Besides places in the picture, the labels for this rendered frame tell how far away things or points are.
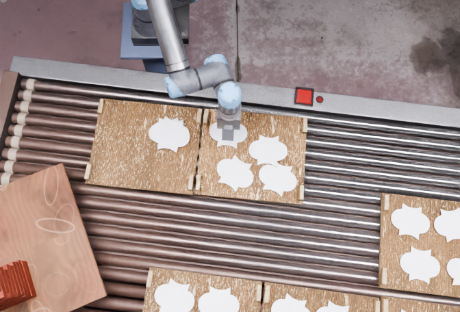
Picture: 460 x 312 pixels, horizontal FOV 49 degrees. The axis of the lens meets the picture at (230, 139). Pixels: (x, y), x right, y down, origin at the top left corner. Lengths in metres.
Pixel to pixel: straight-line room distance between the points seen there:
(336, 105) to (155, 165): 0.77
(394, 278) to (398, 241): 0.13
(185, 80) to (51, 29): 1.88
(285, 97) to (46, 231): 1.04
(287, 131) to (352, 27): 1.49
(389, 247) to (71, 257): 1.14
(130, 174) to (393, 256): 1.03
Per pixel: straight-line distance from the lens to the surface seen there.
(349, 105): 2.12
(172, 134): 1.97
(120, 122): 2.04
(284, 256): 1.93
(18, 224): 1.94
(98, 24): 3.36
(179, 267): 1.91
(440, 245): 2.06
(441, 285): 2.05
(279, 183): 1.94
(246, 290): 1.89
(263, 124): 2.01
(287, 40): 3.25
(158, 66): 2.40
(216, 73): 1.66
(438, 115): 2.22
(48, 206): 1.91
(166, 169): 1.96
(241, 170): 1.94
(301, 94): 2.08
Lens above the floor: 2.82
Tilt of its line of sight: 72 degrees down
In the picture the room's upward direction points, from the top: 3 degrees clockwise
